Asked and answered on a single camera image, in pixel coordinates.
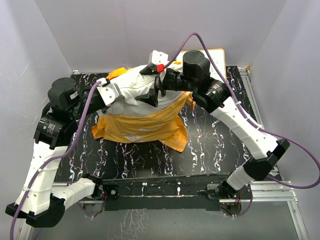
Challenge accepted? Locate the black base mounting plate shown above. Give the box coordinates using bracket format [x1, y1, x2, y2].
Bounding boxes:
[74, 178, 253, 212]

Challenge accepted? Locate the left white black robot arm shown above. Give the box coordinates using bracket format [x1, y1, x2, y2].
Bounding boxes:
[5, 77, 122, 228]

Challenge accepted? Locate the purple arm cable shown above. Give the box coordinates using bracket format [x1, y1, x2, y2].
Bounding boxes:
[9, 81, 103, 240]
[157, 32, 320, 190]

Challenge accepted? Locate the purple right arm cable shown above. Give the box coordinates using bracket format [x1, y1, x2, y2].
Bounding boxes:
[157, 32, 320, 190]

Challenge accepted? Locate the small whiteboard with gold frame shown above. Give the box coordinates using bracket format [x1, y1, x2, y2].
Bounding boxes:
[174, 48, 226, 76]

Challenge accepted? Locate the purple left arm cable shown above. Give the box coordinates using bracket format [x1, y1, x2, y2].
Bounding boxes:
[9, 81, 103, 240]

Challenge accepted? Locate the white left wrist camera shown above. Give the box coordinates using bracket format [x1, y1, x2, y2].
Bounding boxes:
[96, 78, 123, 107]

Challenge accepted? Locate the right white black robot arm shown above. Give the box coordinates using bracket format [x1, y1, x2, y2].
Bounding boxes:
[135, 50, 290, 199]

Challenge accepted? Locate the orange pillowcase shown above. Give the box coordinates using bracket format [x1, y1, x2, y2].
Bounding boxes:
[91, 59, 196, 153]

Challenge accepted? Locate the white pillow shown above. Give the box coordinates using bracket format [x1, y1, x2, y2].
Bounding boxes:
[107, 65, 183, 117]

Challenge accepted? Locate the aluminium frame rail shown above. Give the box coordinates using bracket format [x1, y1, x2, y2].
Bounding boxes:
[17, 67, 310, 240]

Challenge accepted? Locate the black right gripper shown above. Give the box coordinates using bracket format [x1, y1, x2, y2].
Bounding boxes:
[134, 66, 197, 108]

